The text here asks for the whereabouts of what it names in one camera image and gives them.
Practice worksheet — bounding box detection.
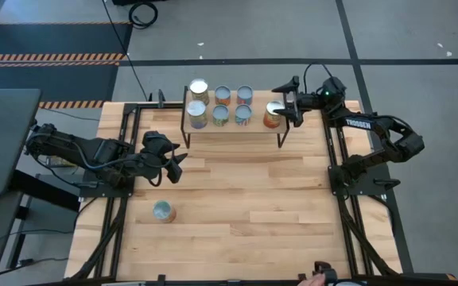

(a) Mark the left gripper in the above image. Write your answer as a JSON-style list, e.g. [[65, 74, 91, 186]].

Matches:
[[139, 130, 189, 185]]

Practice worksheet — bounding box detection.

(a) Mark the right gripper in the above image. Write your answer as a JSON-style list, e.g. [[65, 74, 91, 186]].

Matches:
[[271, 75, 347, 129]]

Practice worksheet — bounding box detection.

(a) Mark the tall orange corn can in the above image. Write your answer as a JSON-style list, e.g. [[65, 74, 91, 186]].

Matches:
[[262, 99, 285, 129], [152, 199, 177, 224]]

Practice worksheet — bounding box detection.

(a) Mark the small teal and pink can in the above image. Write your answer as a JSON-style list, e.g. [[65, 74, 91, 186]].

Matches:
[[236, 84, 254, 106]]

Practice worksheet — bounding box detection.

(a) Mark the small carrots can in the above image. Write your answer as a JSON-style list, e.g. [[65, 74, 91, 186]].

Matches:
[[235, 103, 254, 127]]

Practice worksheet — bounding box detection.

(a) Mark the tall peaches can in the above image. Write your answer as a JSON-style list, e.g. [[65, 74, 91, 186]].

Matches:
[[186, 99, 209, 130]]

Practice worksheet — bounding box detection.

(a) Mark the small green peas can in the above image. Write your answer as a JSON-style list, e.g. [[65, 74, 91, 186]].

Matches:
[[212, 104, 230, 128]]

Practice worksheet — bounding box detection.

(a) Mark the small orange slices can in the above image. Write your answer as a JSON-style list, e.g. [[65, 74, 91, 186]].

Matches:
[[214, 85, 232, 107]]

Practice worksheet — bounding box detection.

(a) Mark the tall yellow-green label can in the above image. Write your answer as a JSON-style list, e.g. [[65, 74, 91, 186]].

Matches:
[[188, 78, 210, 106]]

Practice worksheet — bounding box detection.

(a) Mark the black hazard-striped floor mat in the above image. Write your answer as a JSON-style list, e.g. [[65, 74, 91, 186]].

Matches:
[[0, 21, 134, 110]]

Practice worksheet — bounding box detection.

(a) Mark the grey workstation panel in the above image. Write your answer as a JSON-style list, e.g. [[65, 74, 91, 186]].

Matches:
[[0, 87, 42, 195]]

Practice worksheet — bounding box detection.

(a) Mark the black handheld object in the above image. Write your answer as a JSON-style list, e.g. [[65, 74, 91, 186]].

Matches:
[[313, 261, 339, 284]]

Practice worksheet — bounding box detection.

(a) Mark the person's hand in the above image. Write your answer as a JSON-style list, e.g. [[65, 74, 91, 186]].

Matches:
[[297, 272, 328, 286]]

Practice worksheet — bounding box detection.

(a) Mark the dark computer desk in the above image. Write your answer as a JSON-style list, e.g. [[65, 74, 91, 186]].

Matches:
[[0, 168, 82, 286]]

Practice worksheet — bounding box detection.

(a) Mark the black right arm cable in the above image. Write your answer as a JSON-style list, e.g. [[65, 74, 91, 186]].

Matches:
[[302, 62, 336, 96]]

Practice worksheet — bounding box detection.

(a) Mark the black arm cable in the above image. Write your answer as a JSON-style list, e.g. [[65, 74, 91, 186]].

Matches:
[[147, 168, 164, 188], [302, 62, 336, 96]]

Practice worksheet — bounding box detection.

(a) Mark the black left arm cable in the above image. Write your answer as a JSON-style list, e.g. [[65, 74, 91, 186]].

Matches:
[[147, 168, 164, 188]]

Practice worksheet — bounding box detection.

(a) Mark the wooden shelf with black frame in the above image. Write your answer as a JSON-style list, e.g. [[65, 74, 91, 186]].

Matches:
[[180, 84, 293, 149]]

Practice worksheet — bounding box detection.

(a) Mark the black aluminium rig frame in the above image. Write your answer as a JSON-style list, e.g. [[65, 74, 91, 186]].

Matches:
[[64, 90, 415, 286]]

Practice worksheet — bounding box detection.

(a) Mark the long black floor cable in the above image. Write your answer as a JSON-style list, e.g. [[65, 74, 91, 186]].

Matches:
[[100, 0, 150, 102]]

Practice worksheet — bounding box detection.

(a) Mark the black coiled cable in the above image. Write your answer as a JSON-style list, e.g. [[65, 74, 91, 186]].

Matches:
[[128, 1, 160, 30]]

